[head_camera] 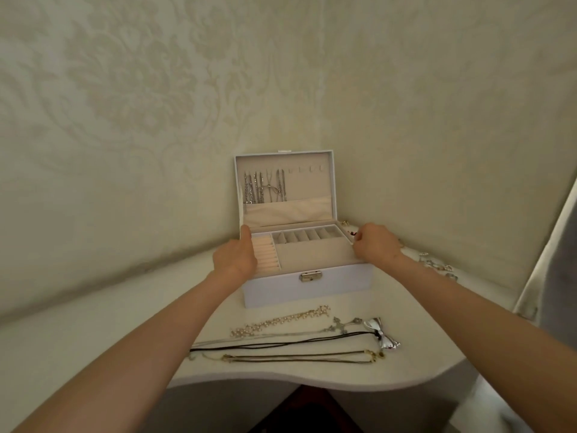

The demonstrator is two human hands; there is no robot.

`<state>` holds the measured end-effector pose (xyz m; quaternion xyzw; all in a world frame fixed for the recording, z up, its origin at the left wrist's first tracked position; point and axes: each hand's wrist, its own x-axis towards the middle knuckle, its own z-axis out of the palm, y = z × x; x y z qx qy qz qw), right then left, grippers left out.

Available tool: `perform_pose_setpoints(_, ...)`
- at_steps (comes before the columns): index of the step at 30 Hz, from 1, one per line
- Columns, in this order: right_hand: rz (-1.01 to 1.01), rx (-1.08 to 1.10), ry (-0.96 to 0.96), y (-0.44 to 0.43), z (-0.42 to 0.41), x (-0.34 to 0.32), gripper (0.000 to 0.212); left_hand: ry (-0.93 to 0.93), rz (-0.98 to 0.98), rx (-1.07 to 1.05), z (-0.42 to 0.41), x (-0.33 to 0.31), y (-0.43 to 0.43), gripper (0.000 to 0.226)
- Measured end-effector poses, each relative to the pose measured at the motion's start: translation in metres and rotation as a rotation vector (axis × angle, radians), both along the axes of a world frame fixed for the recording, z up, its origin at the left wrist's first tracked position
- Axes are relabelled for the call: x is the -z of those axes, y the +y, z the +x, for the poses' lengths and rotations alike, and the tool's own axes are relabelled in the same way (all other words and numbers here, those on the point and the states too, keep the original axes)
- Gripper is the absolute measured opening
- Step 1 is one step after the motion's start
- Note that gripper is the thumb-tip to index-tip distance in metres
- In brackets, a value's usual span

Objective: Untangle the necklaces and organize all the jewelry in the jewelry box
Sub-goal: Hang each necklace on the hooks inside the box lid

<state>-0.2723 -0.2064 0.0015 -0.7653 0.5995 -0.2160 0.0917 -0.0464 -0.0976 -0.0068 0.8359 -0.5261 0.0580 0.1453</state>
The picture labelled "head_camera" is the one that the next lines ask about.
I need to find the person's right hand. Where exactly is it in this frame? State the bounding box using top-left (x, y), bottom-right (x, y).
top-left (351, 223), bottom-right (405, 266)

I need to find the person's left hand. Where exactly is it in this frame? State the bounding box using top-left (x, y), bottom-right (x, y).
top-left (211, 224), bottom-right (258, 285)

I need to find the white jewellery box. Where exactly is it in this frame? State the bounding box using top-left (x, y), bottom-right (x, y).
top-left (234, 150), bottom-right (375, 310)

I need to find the person's right forearm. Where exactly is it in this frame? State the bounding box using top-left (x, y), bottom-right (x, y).
top-left (383, 252), bottom-right (577, 433)

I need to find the person's left forearm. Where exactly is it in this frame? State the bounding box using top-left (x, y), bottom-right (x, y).
top-left (13, 269), bottom-right (248, 433)

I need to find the dark red garment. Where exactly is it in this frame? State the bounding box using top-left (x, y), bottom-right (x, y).
top-left (249, 385), bottom-right (364, 433)

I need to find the row of hanging silver necklaces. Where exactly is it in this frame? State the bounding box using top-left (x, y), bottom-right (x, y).
top-left (243, 169), bottom-right (288, 205)

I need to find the silver cross pendant necklace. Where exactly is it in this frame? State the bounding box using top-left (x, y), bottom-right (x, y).
top-left (189, 316), bottom-right (364, 353)

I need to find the black cord silver bow necklace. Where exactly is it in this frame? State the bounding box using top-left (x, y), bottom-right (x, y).
top-left (189, 317), bottom-right (401, 358)

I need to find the pearl and gold necklace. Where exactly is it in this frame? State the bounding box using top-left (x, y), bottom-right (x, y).
top-left (230, 305), bottom-right (331, 339)

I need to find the thin gold chain necklace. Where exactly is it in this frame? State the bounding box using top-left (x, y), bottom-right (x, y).
top-left (221, 350), bottom-right (385, 364)

